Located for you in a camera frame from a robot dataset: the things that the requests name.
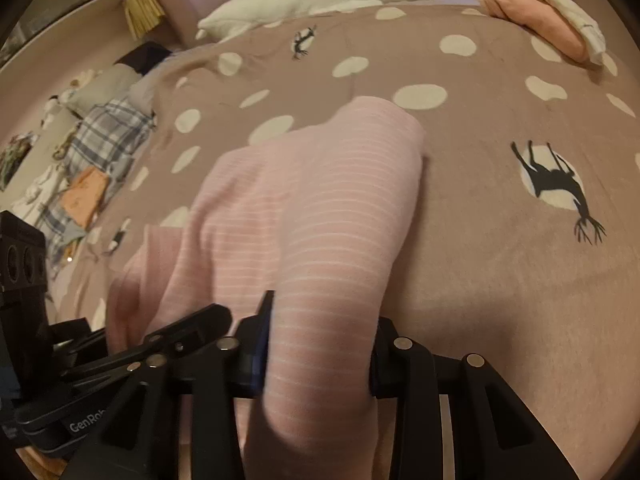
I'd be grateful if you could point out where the black and white plush toy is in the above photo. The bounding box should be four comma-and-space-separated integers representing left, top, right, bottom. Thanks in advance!
42, 95, 67, 129

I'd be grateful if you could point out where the white wall shelf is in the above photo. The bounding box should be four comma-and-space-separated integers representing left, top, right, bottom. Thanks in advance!
0, 0, 132, 68

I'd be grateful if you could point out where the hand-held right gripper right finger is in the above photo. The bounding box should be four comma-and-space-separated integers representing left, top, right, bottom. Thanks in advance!
369, 316, 581, 480

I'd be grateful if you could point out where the plaid pillow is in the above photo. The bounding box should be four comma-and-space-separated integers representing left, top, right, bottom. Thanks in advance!
65, 99, 157, 181

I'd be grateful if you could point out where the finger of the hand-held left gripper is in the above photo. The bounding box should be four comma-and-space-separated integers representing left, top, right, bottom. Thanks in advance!
60, 337, 171, 387
142, 304, 233, 356

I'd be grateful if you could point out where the white goose plush toy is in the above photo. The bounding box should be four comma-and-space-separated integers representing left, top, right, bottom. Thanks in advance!
195, 0, 451, 42

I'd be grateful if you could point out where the beige cushion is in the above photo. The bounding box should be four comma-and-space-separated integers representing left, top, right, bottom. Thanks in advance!
65, 65, 146, 116

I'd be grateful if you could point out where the black cloth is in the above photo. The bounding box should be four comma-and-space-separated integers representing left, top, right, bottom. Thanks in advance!
122, 42, 174, 79

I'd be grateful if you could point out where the folded pink cloth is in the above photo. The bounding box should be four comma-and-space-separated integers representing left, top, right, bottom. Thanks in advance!
480, 0, 588, 64

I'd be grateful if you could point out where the pink striped long-sleeve shirt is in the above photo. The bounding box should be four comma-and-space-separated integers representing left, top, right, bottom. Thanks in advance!
105, 95, 427, 480

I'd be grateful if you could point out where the lavender pillow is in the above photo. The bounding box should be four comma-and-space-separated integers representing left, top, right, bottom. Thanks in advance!
131, 57, 173, 108

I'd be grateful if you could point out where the orange printed cloth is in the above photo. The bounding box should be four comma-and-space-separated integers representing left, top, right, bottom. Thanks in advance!
62, 167, 110, 228

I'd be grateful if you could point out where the yellow pleated hanging cloth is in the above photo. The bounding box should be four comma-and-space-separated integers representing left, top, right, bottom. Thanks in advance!
122, 0, 167, 39

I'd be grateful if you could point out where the mauve polka dot blanket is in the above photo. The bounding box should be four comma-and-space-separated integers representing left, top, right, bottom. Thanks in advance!
50, 2, 640, 480

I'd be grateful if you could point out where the folded white cloth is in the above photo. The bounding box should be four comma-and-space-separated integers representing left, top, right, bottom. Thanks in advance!
480, 0, 608, 67

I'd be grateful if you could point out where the colourful printed cloth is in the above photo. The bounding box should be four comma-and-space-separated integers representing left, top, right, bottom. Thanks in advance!
0, 132, 38, 187

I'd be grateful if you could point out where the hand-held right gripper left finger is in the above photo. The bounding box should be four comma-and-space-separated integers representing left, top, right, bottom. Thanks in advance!
60, 289, 277, 480

